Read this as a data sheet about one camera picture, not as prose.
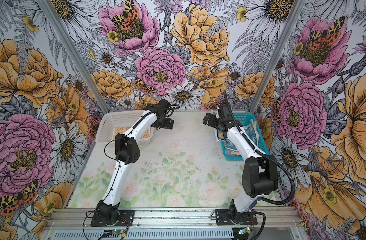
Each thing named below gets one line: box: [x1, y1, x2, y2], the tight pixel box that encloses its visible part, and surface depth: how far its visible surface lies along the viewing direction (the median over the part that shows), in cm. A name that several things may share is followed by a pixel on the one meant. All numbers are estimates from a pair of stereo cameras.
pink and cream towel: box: [230, 149, 242, 157], surface depth 98 cm
